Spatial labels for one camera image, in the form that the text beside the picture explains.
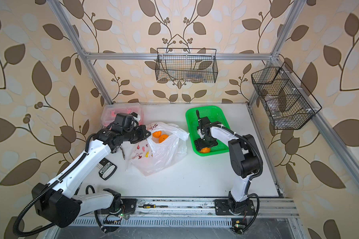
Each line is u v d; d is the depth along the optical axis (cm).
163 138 96
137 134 67
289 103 73
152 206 74
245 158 49
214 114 108
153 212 74
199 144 85
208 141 81
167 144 77
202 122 79
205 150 88
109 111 100
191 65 98
